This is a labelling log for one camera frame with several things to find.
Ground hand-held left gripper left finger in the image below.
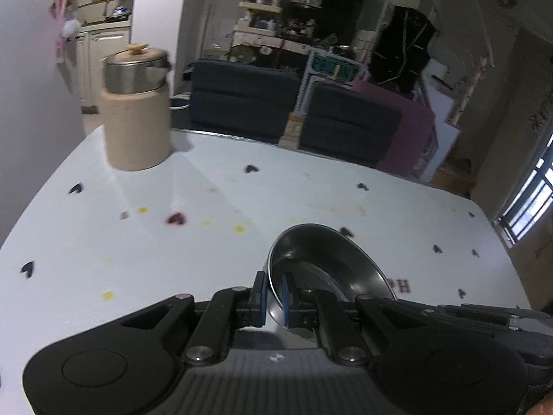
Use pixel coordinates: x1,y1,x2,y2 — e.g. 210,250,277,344
121,270,269,366

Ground oval steel bowl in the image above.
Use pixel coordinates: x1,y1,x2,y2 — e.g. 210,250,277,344
264,223,397,340

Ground teal sign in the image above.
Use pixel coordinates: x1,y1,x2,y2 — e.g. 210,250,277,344
309,49,360,84

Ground window with black grille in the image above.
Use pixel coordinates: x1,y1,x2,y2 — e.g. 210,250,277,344
496,132,553,249

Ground white kitchen cabinets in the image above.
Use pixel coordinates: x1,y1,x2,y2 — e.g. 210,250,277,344
73,0,139,113

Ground cardboard box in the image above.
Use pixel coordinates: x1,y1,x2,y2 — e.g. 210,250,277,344
279,112,306,148

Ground beige jug with steel lid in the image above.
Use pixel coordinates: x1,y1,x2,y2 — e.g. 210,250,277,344
100,42,172,171

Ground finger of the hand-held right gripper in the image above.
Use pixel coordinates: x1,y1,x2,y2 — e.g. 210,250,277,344
421,303,521,327

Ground pink ribbon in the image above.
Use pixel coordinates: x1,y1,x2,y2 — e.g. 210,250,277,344
51,0,78,65

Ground black vest with white trim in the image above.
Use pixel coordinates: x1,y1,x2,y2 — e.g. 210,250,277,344
369,6,438,96

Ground dark blue chair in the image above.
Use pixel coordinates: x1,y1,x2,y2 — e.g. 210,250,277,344
299,82,403,167
189,58,303,143

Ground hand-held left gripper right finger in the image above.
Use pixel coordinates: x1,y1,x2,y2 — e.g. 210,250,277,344
281,271,433,366

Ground white shelf rack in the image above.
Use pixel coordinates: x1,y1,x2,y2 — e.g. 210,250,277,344
233,0,284,39

